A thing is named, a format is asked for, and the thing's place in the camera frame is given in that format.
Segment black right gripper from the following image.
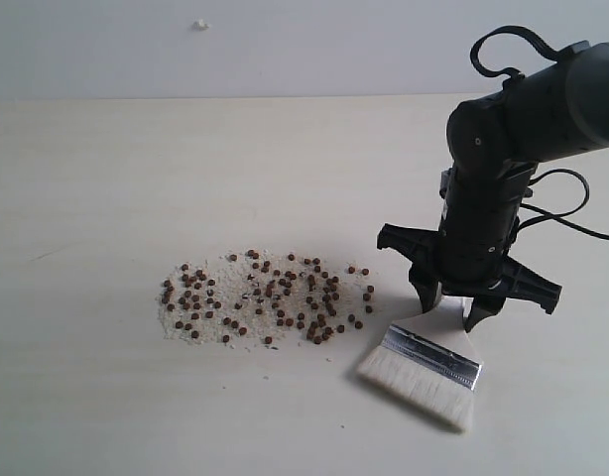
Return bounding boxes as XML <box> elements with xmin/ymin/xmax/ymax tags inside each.
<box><xmin>377</xmin><ymin>168</ymin><xmax>561</xmax><ymax>331</ymax></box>

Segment wooden paint brush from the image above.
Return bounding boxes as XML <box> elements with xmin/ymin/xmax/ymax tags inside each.
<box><xmin>356</xmin><ymin>297</ymin><xmax>483</xmax><ymax>432</ymax></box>

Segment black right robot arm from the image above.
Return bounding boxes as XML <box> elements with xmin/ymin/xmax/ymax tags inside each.
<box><xmin>377</xmin><ymin>42</ymin><xmax>609</xmax><ymax>330</ymax></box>

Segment pile of beans and rice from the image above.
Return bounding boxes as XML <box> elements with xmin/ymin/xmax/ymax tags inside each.
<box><xmin>157</xmin><ymin>249</ymin><xmax>377</xmax><ymax>348</ymax></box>

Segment small white wall plug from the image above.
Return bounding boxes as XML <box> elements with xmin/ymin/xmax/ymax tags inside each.
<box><xmin>191</xmin><ymin>19</ymin><xmax>210</xmax><ymax>32</ymax></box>

